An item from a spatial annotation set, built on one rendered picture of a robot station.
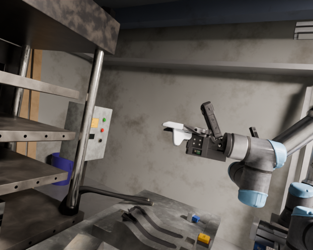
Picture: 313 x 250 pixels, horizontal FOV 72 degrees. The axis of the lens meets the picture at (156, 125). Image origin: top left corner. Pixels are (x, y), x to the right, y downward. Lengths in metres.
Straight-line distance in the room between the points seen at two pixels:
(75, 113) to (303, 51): 2.78
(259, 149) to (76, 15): 1.00
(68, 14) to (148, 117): 2.79
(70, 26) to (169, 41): 2.85
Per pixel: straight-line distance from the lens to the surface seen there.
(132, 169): 3.94
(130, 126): 3.95
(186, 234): 1.31
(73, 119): 1.58
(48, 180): 1.38
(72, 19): 1.20
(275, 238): 1.45
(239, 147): 0.64
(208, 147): 0.64
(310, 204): 1.43
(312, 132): 0.86
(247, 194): 0.68
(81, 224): 1.40
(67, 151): 1.62
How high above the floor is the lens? 1.47
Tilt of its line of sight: 2 degrees down
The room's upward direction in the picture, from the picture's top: 11 degrees clockwise
